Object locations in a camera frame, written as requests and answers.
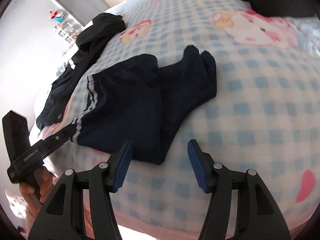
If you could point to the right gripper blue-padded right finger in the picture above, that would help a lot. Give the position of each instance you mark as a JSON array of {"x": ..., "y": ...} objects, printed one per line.
[{"x": 243, "y": 194}]

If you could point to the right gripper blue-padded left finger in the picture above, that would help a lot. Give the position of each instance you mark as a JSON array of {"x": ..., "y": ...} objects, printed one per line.
[{"x": 62, "y": 216}]

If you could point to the navy striped track pants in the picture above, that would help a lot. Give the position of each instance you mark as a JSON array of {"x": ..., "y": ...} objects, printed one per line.
[{"x": 139, "y": 101}]

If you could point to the person left hand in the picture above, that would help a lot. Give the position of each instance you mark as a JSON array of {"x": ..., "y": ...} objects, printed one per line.
[{"x": 48, "y": 182}]

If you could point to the blue checkered cartoon blanket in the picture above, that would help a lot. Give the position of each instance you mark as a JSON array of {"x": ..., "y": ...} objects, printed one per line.
[{"x": 265, "y": 115}]

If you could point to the small white shelf rack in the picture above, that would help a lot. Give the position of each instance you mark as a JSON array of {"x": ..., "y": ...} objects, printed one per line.
[{"x": 67, "y": 31}]

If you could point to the black jacket on bed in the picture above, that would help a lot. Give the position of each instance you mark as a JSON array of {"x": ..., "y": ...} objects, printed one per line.
[{"x": 91, "y": 42}]

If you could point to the red blue plush toy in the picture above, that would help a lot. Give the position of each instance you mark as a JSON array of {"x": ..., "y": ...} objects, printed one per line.
[{"x": 58, "y": 16}]

